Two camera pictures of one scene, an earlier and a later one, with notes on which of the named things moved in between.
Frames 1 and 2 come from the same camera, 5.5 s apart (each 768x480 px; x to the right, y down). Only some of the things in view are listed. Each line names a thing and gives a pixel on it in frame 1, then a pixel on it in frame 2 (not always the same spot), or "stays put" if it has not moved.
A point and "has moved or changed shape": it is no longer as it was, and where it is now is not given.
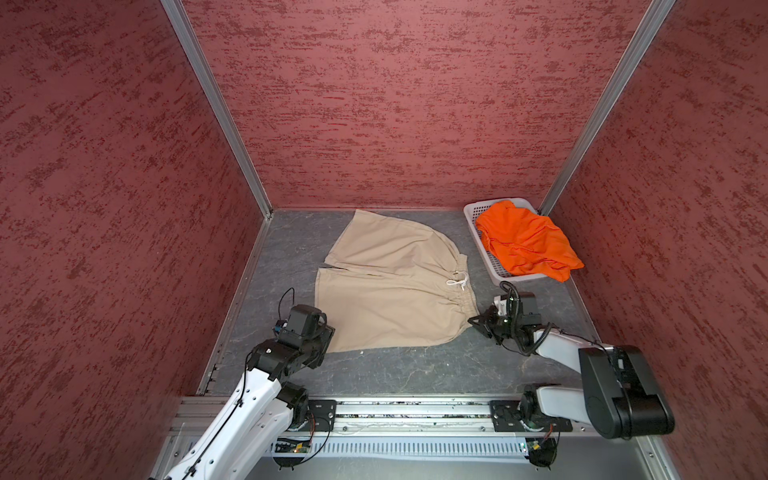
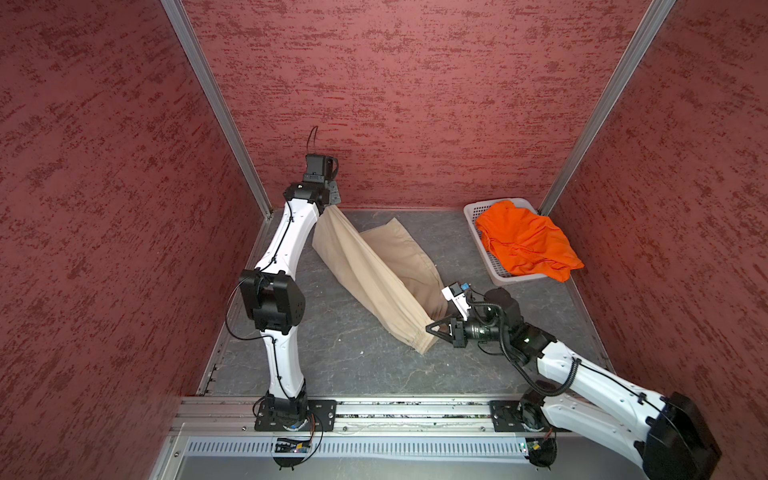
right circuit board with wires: x=541 y=451 stays put
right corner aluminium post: x=608 y=104 stays put
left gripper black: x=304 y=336 → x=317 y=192
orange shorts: x=527 y=243 stays put
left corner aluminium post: x=205 y=68 stays put
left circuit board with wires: x=289 y=447 stays put
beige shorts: x=386 y=283 has moved or changed shape
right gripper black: x=484 y=322 → x=457 y=334
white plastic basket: x=490 y=262 stays put
